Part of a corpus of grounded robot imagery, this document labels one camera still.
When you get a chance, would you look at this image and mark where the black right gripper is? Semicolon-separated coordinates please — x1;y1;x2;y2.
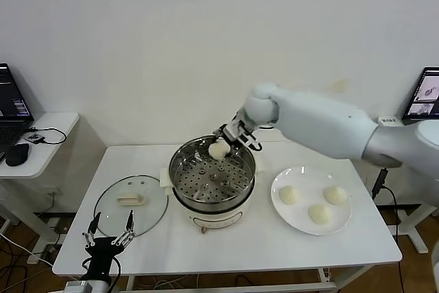
212;110;254;153

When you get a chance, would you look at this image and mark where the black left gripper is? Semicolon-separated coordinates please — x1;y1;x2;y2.
82;210;134;277

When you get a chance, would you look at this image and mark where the white steamed baozi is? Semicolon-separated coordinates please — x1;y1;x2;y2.
278;185;302;204
308;203;333;225
324;185;349;205
208;140;231;161

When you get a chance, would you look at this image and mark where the glass lid cream handle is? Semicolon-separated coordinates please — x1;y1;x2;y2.
93;174;169;239

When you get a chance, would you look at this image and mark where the perforated steel steamer basket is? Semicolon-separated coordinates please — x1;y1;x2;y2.
168;134;257;213

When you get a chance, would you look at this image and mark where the floor power strip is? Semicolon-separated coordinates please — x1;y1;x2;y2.
49;217;69;234

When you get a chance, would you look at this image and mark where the cream electric cooker base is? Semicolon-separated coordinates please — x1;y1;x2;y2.
159;161;267;235

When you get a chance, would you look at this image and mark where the white side table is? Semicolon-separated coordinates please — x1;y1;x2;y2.
0;111;80;265
375;114;439;255

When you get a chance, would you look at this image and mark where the white round plate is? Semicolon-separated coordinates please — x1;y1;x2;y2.
270;165;353;236

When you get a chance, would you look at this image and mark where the small black hub box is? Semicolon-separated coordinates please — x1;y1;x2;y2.
25;132;47;145

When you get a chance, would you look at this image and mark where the black computer mouse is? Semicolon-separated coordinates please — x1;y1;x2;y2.
5;142;31;167

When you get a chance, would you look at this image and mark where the black laptop dark screen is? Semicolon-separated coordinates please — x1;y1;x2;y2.
0;62;35;153

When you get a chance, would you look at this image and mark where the grey laptop bright screen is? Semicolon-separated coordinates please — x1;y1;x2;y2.
401;66;439;122

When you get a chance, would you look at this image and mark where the white floor cable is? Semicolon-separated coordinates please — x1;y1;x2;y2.
0;233;54;268

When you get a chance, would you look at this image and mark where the black hub cable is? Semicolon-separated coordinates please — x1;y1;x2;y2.
23;127;67;145

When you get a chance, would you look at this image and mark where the black adapter with cable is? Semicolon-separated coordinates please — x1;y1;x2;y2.
372;167;401;239

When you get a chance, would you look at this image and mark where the white main table frame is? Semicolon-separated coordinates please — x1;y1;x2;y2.
125;267;339;293

